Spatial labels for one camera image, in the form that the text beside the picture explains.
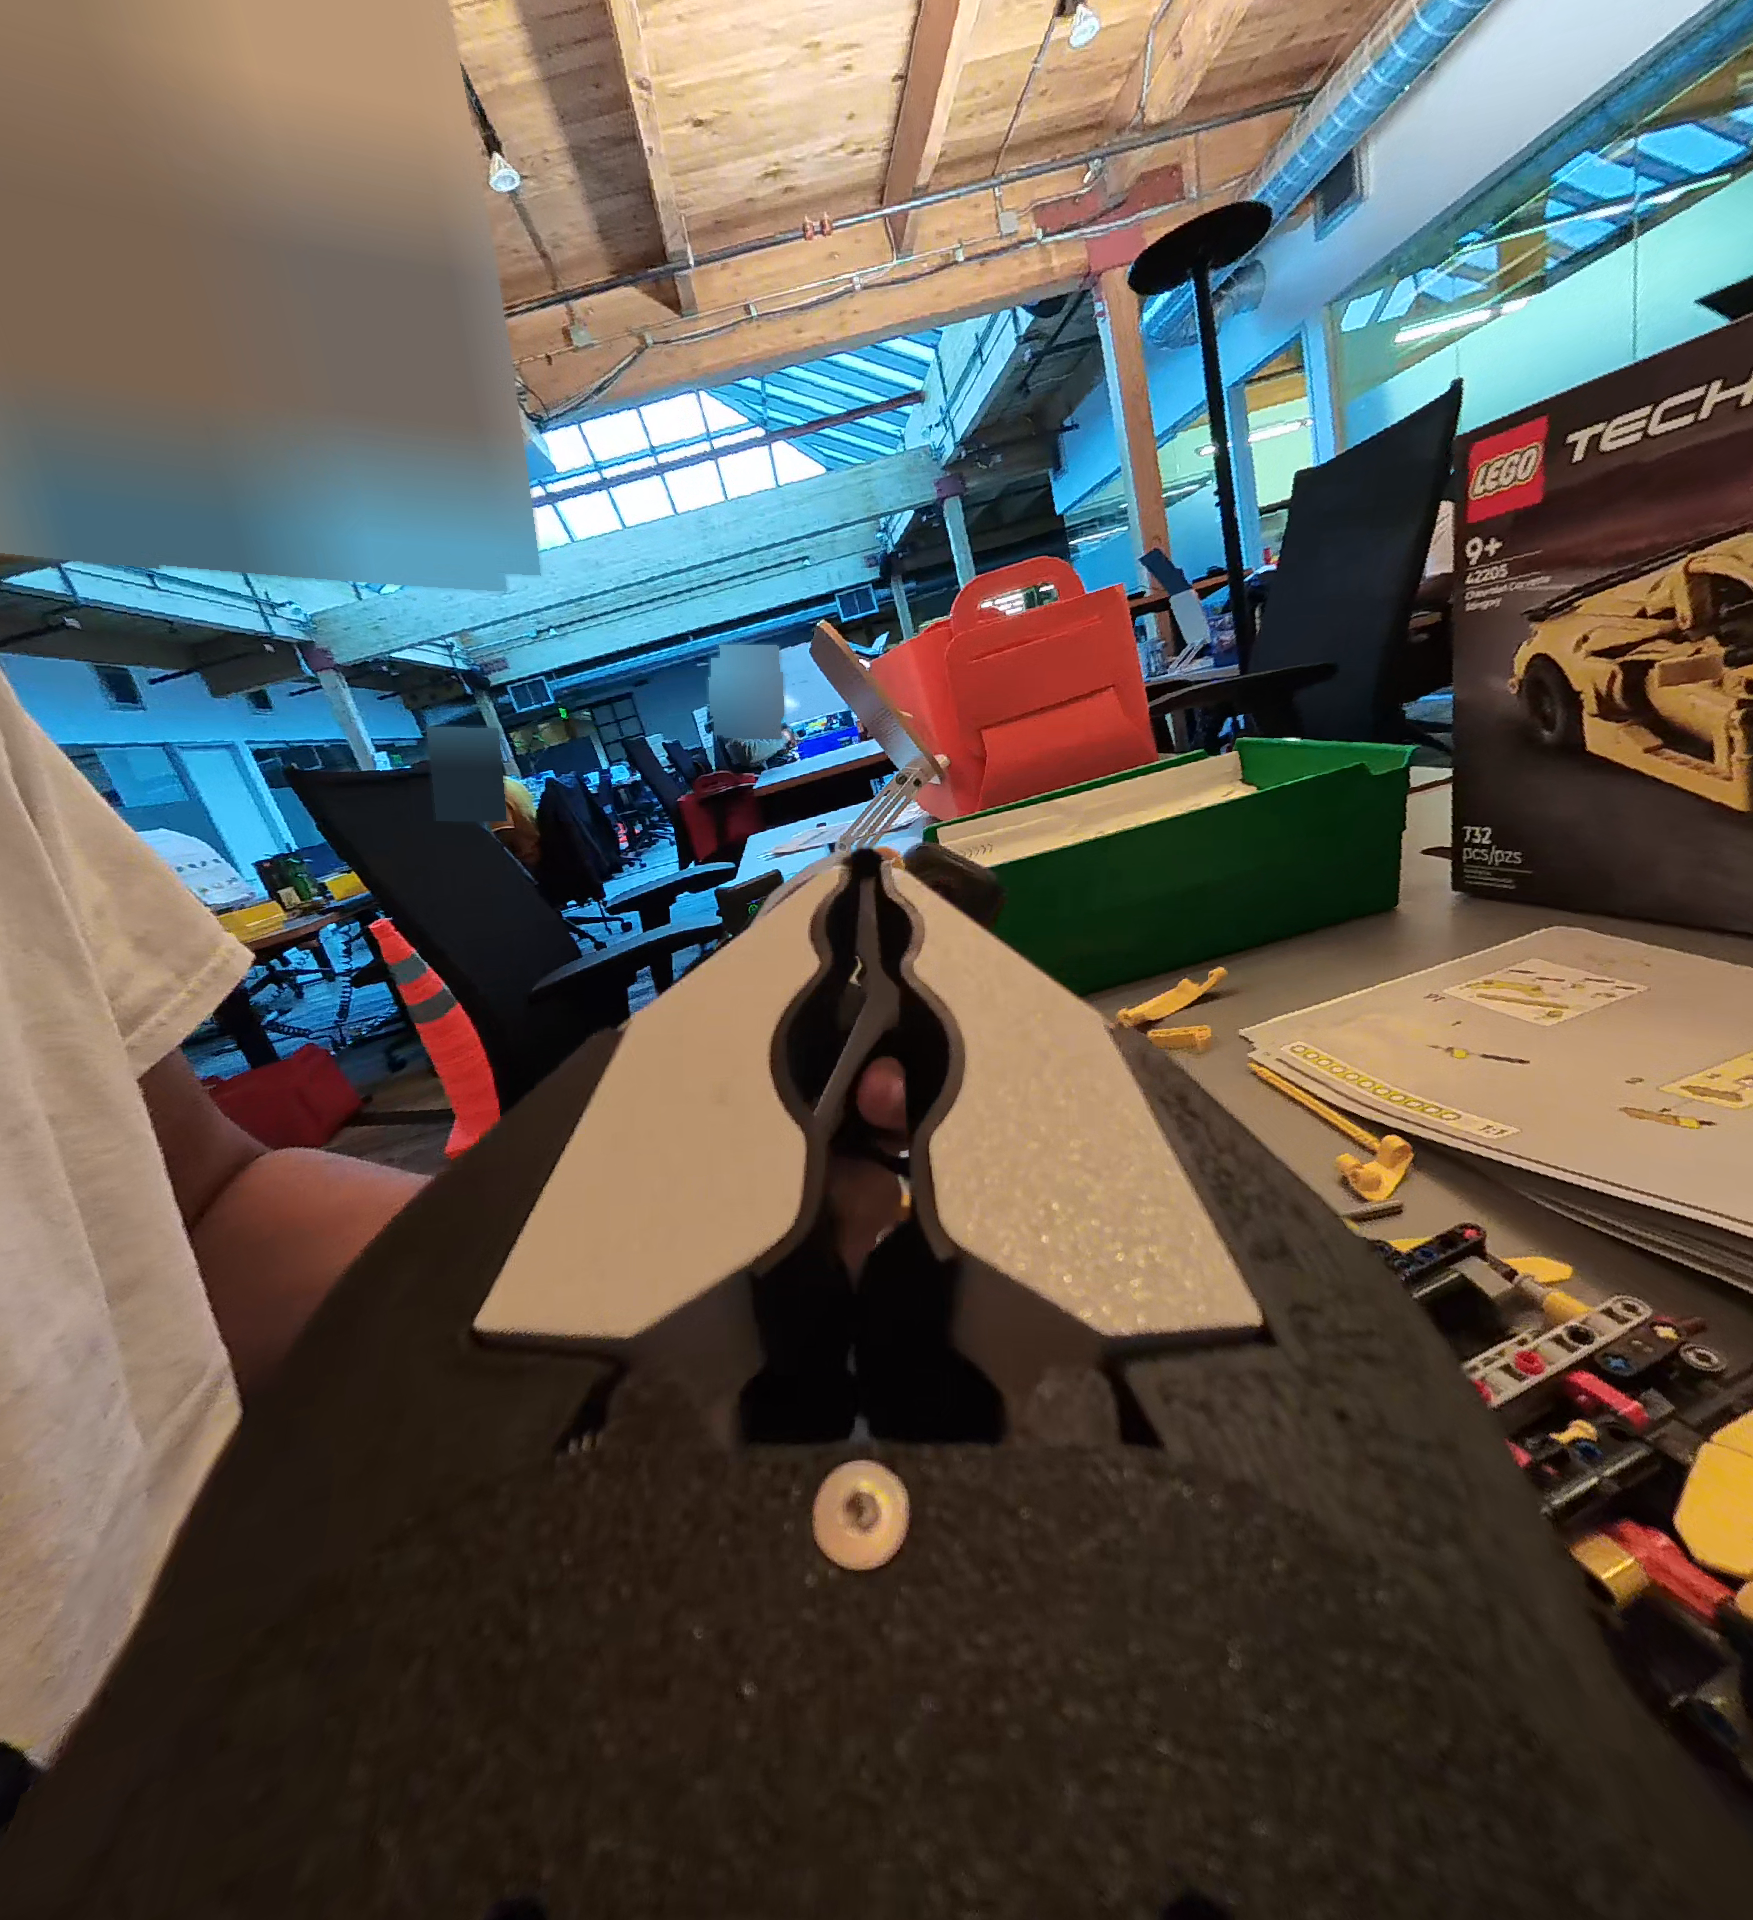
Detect white paper stack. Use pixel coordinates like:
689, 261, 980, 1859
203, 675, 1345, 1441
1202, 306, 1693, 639
937, 750, 1262, 870

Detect blue ceiling duct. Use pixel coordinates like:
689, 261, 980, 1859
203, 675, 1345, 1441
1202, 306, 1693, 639
1139, 0, 1501, 340

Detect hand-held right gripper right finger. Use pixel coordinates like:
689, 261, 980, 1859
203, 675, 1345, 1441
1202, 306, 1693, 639
875, 862, 1270, 1405

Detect person's left hand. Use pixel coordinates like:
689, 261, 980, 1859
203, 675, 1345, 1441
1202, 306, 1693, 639
832, 1055, 917, 1286

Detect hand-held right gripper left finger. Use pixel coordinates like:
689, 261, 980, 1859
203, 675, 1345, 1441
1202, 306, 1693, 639
474, 862, 865, 1429

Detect scattered yellow toy pieces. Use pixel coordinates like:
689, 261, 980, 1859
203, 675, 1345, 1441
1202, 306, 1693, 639
1117, 967, 1418, 1202

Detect instruction booklet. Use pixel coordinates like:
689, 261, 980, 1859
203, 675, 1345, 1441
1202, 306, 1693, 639
1244, 927, 1753, 1321

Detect dark toy box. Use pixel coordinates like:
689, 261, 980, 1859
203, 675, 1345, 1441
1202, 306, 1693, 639
1448, 277, 1753, 949

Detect green storage bin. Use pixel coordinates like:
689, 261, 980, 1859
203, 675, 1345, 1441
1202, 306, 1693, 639
925, 739, 1418, 995

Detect white printed easel board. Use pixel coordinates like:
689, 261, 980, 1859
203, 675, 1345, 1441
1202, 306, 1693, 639
141, 834, 254, 909

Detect black pole floor lamp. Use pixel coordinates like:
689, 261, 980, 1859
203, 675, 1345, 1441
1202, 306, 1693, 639
1129, 201, 1276, 678

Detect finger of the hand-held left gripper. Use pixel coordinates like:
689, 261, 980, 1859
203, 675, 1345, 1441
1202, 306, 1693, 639
814, 972, 900, 1141

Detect yellow thin toy strip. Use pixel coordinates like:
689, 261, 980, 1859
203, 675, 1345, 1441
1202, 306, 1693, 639
1249, 1060, 1381, 1170

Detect orange striped cone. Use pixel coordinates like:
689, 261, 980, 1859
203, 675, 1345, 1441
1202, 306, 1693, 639
366, 918, 502, 1157

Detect person's left forearm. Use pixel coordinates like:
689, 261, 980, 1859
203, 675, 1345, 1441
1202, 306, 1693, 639
138, 1047, 437, 1405

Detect glass skylight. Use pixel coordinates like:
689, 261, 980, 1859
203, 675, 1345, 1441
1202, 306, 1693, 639
532, 334, 945, 548

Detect red office chair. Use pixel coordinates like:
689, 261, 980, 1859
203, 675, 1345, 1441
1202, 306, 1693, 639
679, 773, 766, 864

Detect red bag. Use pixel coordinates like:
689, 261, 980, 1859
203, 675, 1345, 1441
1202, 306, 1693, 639
205, 1045, 366, 1150

